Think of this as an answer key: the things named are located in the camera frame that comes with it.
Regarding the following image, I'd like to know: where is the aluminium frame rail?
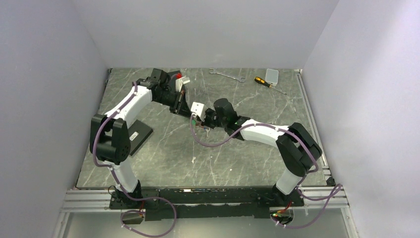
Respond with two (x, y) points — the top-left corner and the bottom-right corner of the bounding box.
(61, 187), (350, 213)

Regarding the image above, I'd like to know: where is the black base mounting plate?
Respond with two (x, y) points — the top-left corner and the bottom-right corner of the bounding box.
(109, 186), (304, 221)

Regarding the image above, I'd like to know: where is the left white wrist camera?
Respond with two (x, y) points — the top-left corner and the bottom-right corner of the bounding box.
(175, 73), (190, 92)

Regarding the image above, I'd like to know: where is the yellow black screwdriver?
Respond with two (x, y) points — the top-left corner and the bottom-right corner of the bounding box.
(254, 77), (286, 95)

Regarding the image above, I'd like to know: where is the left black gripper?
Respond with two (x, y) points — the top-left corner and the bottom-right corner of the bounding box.
(155, 89), (193, 119)

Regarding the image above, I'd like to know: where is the silver wrench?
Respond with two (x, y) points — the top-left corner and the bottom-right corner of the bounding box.
(209, 68), (246, 83)

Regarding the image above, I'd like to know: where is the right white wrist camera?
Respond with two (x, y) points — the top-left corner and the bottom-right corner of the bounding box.
(191, 102), (207, 121)

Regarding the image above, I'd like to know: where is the black box with label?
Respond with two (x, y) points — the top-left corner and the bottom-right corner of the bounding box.
(128, 120), (153, 156)

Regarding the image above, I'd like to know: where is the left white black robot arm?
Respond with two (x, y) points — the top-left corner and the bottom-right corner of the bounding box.
(90, 68), (191, 208)

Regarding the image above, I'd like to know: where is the clear plastic box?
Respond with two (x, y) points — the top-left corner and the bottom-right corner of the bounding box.
(265, 69), (279, 86)

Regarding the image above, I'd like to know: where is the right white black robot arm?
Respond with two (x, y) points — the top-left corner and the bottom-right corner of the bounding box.
(190, 98), (323, 206)

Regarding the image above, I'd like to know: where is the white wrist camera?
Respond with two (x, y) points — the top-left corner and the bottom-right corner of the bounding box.
(175, 73), (190, 92)
(191, 102), (207, 121)

